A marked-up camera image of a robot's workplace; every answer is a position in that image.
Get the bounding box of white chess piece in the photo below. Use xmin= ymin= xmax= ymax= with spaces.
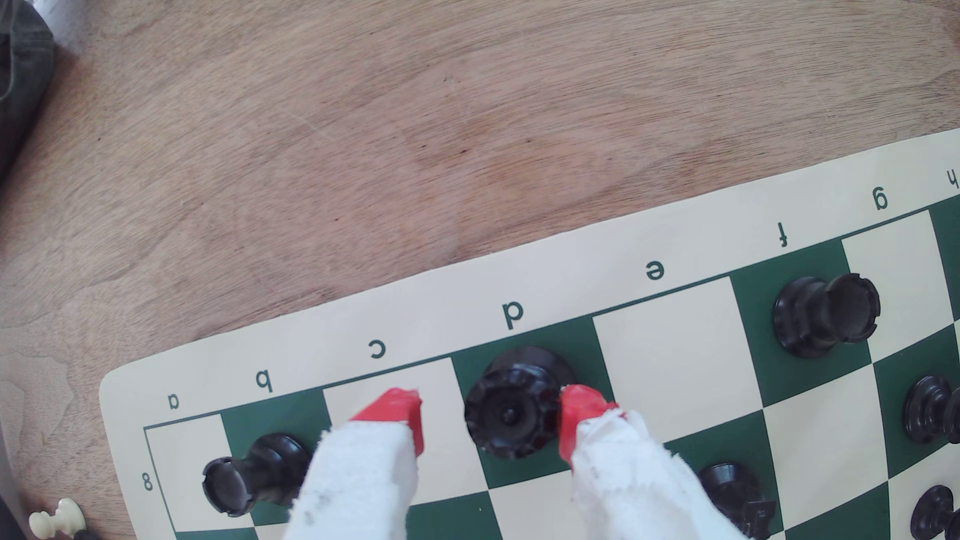
xmin=28 ymin=498 xmax=87 ymax=540

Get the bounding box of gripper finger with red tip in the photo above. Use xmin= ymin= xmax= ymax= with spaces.
xmin=558 ymin=384 xmax=751 ymax=540
xmin=283 ymin=387 xmax=425 ymax=540

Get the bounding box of black queen chess piece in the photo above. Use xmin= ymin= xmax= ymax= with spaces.
xmin=463 ymin=345 xmax=579 ymax=461

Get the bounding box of black pawn chess piece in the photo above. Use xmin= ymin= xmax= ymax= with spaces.
xmin=909 ymin=484 xmax=960 ymax=540

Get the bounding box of black knight chess piece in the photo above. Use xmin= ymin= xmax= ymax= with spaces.
xmin=697 ymin=462 xmax=785 ymax=540

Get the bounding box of black rook chess piece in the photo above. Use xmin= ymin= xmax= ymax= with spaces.
xmin=201 ymin=432 xmax=313 ymax=518
xmin=772 ymin=273 xmax=882 ymax=359

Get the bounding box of green and cream chessboard mat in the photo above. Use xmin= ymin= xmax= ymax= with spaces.
xmin=99 ymin=129 xmax=960 ymax=540

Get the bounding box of black bishop chess piece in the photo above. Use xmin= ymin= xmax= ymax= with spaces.
xmin=902 ymin=375 xmax=960 ymax=445

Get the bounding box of dark grey fabric object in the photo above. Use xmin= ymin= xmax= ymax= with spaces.
xmin=0 ymin=0 xmax=56 ymax=177

